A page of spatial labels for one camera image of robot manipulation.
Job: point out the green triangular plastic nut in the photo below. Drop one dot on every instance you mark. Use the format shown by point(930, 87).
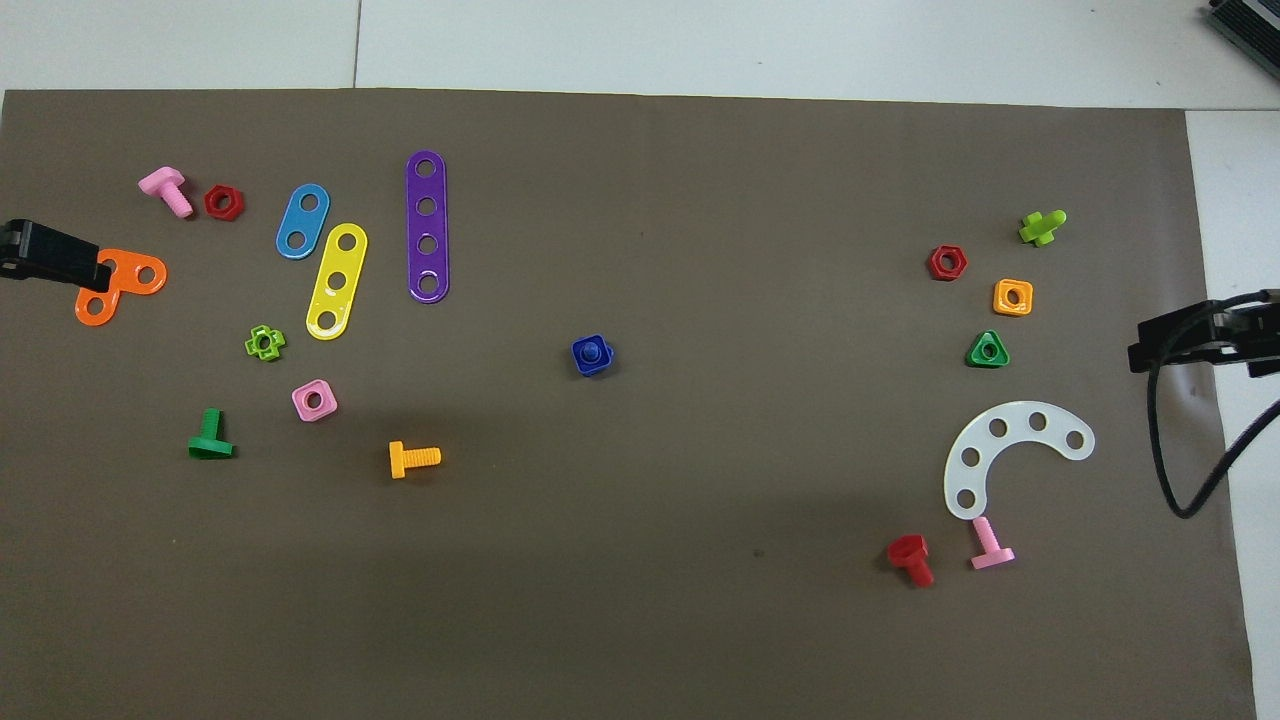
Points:
point(975, 358)

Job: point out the grey ribbed metal device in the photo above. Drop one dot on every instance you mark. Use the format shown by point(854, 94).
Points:
point(1250, 20)

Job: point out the pink square plastic nut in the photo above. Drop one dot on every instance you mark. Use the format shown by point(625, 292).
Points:
point(328, 408)

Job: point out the dark green plastic screw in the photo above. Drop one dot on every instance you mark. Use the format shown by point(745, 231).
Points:
point(211, 425)

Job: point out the yellow three-hole plate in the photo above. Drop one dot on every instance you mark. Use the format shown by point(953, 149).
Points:
point(342, 262)

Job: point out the lime cross-shaped plastic nut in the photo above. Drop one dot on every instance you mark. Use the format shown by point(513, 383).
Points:
point(251, 343)

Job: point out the brown table mat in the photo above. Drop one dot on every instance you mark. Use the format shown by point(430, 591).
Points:
point(650, 480)

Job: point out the purple four-hole plate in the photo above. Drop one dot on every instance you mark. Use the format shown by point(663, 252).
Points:
point(427, 225)

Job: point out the white curved five-hole plate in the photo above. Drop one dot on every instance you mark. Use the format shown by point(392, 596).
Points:
point(1017, 424)

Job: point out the orange square plastic nut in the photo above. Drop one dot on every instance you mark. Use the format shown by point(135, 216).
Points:
point(1001, 297)

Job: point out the red plastic screw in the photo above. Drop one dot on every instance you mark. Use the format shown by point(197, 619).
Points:
point(908, 550)

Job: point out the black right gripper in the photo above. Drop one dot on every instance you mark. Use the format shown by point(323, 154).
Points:
point(1255, 330)

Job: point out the blue square plastic nut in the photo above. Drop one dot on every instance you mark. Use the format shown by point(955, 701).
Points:
point(580, 366)

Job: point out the orange L-shaped plate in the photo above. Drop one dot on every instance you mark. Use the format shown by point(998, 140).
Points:
point(130, 290)

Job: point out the lime green plastic screw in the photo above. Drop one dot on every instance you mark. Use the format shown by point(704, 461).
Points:
point(1040, 229)

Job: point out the orange plastic screw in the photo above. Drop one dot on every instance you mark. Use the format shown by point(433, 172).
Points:
point(398, 460)

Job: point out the pink plastic screw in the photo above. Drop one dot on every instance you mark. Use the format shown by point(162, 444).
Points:
point(985, 535)
point(160, 182)

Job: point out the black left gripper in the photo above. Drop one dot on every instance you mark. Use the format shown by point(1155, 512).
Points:
point(10, 245)

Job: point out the blue two-hole plate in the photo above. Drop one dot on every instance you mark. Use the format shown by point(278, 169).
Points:
point(302, 222)

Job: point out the red hexagonal plastic nut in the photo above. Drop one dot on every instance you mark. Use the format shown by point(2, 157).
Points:
point(210, 200)
point(935, 265)

